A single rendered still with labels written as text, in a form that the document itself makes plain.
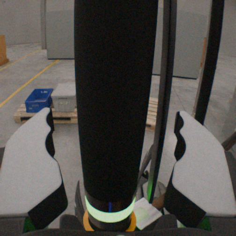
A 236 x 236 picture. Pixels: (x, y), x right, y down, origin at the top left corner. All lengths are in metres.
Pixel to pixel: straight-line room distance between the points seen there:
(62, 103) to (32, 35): 10.93
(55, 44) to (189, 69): 4.91
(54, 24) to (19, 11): 6.97
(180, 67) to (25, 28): 10.93
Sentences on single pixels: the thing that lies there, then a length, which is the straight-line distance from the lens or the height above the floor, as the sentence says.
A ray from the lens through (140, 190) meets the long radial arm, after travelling 0.76.
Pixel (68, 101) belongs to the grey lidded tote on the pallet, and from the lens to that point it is 3.21.
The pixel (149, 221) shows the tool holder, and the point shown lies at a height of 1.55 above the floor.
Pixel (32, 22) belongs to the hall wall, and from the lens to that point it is 13.83.
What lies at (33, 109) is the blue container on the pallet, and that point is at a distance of 3.44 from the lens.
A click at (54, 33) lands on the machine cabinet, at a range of 7.69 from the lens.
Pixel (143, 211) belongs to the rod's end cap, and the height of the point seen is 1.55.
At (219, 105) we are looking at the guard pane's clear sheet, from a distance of 1.34.
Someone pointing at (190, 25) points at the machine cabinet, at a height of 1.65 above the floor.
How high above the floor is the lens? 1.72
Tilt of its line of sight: 30 degrees down
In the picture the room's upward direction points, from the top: 3 degrees clockwise
